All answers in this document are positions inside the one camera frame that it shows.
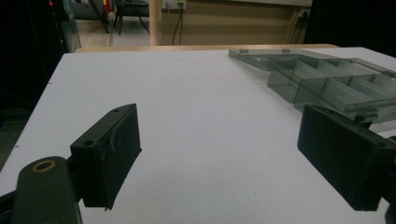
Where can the wooden post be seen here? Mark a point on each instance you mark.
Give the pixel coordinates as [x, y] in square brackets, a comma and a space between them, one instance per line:
[154, 21]

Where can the white wall socket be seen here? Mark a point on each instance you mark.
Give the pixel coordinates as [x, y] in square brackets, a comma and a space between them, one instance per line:
[173, 4]

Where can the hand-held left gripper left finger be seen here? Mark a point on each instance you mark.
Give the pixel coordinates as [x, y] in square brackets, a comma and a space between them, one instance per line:
[106, 155]

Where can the clear plastic compartment box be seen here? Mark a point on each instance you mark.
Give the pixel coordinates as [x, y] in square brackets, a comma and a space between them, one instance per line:
[330, 84]

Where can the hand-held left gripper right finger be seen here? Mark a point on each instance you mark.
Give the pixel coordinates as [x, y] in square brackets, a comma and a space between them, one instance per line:
[342, 155]

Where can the black chair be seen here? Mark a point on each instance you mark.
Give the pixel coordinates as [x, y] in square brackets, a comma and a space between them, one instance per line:
[130, 14]

